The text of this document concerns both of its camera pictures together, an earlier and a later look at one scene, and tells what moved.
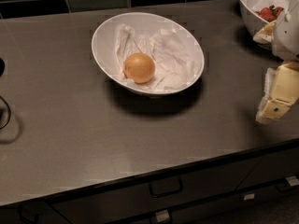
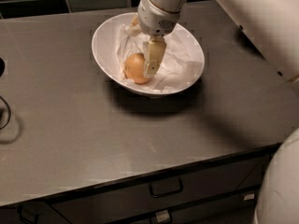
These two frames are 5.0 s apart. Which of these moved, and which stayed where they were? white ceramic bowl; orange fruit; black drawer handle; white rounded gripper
Moved: white rounded gripper
Stayed: white ceramic bowl; orange fruit; black drawer handle
